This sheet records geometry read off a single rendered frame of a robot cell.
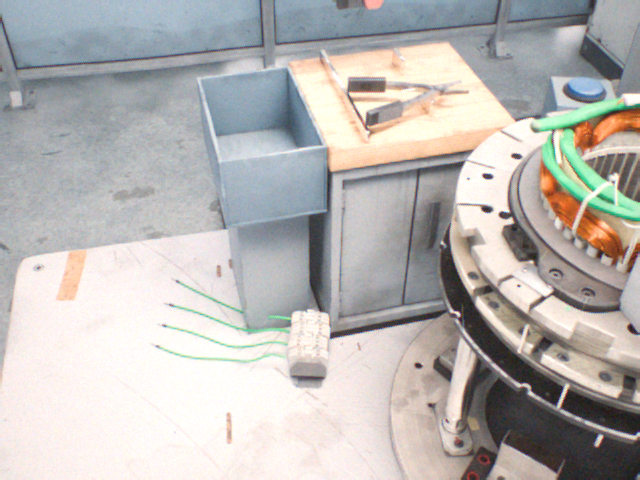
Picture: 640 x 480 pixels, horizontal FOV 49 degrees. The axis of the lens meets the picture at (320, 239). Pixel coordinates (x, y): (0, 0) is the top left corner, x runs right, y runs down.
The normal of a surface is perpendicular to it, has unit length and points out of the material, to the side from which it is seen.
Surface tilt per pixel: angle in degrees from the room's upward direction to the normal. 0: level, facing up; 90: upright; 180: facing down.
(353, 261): 90
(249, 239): 90
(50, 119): 0
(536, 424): 0
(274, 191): 90
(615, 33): 85
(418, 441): 0
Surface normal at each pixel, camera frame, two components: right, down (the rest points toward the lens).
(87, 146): 0.00, -0.74
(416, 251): 0.26, 0.65
